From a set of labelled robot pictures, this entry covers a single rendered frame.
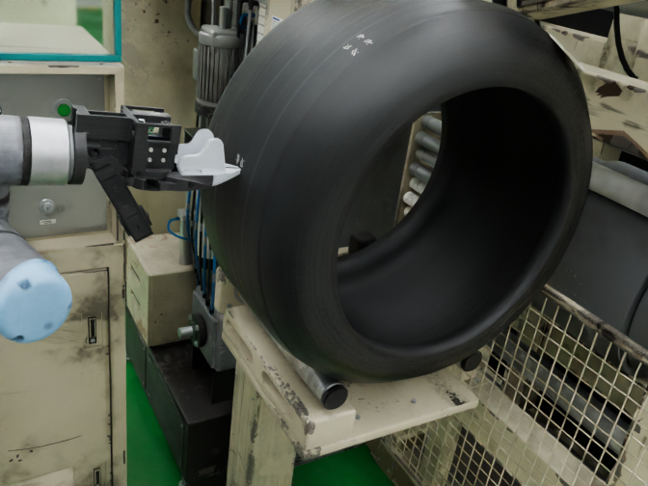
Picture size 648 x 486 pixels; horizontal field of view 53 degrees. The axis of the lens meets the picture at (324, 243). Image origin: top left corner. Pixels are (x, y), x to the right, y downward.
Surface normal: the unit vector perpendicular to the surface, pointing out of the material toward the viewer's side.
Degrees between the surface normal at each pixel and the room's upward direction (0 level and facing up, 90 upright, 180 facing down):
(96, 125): 90
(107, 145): 90
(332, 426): 90
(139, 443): 0
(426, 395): 0
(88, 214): 90
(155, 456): 0
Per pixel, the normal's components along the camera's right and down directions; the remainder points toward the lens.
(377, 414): 0.13, -0.89
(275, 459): 0.48, 0.44
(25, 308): 0.69, 0.40
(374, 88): -0.04, -0.14
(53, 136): 0.49, -0.34
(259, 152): -0.77, -0.20
